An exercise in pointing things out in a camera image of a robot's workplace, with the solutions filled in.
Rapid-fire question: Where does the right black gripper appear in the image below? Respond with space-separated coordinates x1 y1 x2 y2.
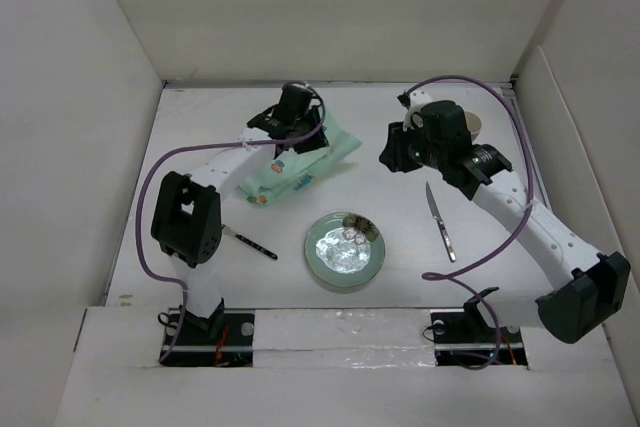
379 116 446 173

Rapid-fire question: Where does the green cartoon print cloth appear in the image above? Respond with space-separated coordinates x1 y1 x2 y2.
237 112 362 206

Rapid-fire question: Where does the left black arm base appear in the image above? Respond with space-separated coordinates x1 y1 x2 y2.
157 307 256 368

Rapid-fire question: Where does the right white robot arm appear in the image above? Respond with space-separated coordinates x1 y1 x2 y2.
379 91 630 344

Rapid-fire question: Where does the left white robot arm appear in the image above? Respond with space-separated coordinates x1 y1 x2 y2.
151 82 328 344

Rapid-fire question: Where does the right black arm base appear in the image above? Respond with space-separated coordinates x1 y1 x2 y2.
422 287 535 370

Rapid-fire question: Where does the silver table knife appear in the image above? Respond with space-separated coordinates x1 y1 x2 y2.
425 183 457 263

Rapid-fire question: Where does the lavender mug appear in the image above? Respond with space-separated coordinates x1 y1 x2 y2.
464 111 483 141

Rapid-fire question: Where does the green floral plate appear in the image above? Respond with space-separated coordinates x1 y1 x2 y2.
304 212 386 289

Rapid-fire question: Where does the fork with black handle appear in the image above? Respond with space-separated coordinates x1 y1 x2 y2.
222 225 279 261

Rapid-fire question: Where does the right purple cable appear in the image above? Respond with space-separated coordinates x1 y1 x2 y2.
407 74 532 371

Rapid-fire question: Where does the purple cable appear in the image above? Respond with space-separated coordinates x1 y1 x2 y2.
134 80 327 363
407 74 532 371

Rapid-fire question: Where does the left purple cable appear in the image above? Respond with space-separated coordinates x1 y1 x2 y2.
134 80 327 363

